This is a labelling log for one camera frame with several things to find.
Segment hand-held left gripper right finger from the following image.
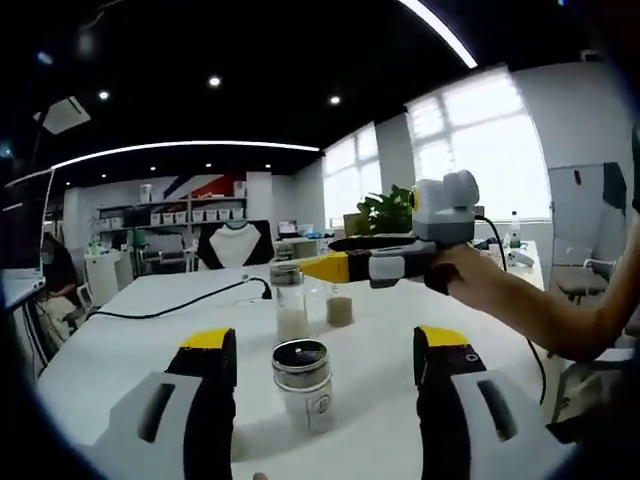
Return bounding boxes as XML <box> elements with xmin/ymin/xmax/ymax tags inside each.
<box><xmin>412</xmin><ymin>324</ymin><xmax>571</xmax><ymax>480</ymax></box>

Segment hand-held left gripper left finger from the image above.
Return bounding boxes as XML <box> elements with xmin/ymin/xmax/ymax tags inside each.
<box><xmin>92</xmin><ymin>327</ymin><xmax>238</xmax><ymax>480</ymax></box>

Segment tall seasoning bottle brown powder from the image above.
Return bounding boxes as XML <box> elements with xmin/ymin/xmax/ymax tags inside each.
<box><xmin>324</xmin><ymin>285</ymin><xmax>355</xmax><ymax>329</ymax></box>

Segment tall seasoning bottle cream powder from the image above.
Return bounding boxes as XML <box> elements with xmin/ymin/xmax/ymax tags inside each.
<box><xmin>268</xmin><ymin>264</ymin><xmax>311</xmax><ymax>341</ymax></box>

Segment short seasoning bottle white powder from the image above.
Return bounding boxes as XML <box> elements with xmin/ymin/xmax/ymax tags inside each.
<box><xmin>271</xmin><ymin>338</ymin><xmax>335</xmax><ymax>435</ymax></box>

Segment clear plastic water bottle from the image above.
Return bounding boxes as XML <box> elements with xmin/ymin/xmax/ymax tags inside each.
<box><xmin>507</xmin><ymin>209</ymin><xmax>523</xmax><ymax>250</ymax></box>

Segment person's right hand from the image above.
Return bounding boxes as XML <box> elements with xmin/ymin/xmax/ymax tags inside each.
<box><xmin>423</xmin><ymin>243</ymin><xmax>504</xmax><ymax>304</ymax></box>

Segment brown paper bag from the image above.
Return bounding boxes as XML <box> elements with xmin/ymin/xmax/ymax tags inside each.
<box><xmin>342</xmin><ymin>212</ymin><xmax>374</xmax><ymax>236</ymax></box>

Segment green potted plant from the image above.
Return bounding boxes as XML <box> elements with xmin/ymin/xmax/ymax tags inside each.
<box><xmin>356</xmin><ymin>184</ymin><xmax>416</xmax><ymax>236</ymax></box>

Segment narrow window white blinds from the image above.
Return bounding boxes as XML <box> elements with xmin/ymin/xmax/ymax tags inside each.
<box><xmin>322</xmin><ymin>122</ymin><xmax>384</xmax><ymax>231</ymax></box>

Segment wide window white blinds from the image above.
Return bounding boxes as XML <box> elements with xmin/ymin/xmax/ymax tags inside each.
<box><xmin>404</xmin><ymin>64</ymin><xmax>551</xmax><ymax>221</ymax></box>

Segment white partition board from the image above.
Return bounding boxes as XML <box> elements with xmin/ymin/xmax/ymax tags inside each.
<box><xmin>547</xmin><ymin>162</ymin><xmax>629</xmax><ymax>294</ymax></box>

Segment black and white office chair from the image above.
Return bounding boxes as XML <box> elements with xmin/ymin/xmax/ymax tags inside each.
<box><xmin>197</xmin><ymin>218</ymin><xmax>276</xmax><ymax>272</ymax></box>

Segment grey padded chair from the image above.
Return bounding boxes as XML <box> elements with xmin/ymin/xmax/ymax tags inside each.
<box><xmin>552</xmin><ymin>257</ymin><xmax>619</xmax><ymax>306</ymax></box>

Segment white low cabinet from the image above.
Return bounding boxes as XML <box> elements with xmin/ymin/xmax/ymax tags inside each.
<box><xmin>83</xmin><ymin>249</ymin><xmax>121</xmax><ymax>307</ymax></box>

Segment dark cloth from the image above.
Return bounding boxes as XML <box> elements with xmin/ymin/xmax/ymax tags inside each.
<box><xmin>602</xmin><ymin>161</ymin><xmax>627</xmax><ymax>206</ymax></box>

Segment row of white storage boxes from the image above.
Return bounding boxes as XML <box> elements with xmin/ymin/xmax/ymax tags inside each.
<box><xmin>149</xmin><ymin>207</ymin><xmax>246</xmax><ymax>225</ymax></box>

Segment ceiling light strip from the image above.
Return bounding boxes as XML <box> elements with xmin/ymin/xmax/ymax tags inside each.
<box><xmin>398</xmin><ymin>0</ymin><xmax>480</xmax><ymax>70</ymax></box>
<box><xmin>4</xmin><ymin>140</ymin><xmax>321</xmax><ymax>189</ymax></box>

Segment grey office chair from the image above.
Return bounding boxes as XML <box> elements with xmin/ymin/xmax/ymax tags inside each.
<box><xmin>141</xmin><ymin>234</ymin><xmax>196</xmax><ymax>275</ymax></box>

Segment white shelf unit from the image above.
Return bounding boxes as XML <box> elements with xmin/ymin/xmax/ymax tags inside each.
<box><xmin>94</xmin><ymin>180</ymin><xmax>250</xmax><ymax>236</ymax></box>

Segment ceiling spotlights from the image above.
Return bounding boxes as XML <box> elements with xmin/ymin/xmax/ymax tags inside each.
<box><xmin>37</xmin><ymin>49</ymin><xmax>344</xmax><ymax>171</ymax></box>

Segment ceiling air conditioner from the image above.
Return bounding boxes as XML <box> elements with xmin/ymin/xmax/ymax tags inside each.
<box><xmin>32</xmin><ymin>94</ymin><xmax>92</xmax><ymax>135</ymax></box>

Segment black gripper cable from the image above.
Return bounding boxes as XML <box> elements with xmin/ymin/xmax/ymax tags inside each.
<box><xmin>473</xmin><ymin>214</ymin><xmax>549</xmax><ymax>407</ymax></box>

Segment black power cable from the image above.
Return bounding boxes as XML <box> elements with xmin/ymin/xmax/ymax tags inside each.
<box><xmin>84</xmin><ymin>276</ymin><xmax>275</xmax><ymax>321</ymax></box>

